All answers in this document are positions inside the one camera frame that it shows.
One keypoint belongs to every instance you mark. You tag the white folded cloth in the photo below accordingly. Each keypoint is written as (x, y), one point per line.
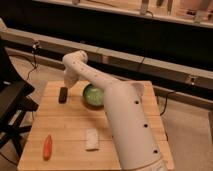
(92, 139)

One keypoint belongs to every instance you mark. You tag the orange carrot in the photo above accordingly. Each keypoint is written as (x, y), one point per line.
(47, 148)

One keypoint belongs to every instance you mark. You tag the black chair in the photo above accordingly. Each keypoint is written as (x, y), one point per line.
(14, 102)

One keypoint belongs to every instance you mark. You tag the green bowl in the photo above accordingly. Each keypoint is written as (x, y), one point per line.
(93, 96)

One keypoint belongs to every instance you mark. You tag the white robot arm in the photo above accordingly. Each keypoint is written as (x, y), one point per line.
(134, 141)

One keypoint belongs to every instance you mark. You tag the black eraser block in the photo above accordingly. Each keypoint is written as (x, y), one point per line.
(63, 94)

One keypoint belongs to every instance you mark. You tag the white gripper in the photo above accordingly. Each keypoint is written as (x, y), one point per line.
(70, 78)

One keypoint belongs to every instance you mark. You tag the white paper cup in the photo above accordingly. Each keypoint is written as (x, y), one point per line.
(139, 87)

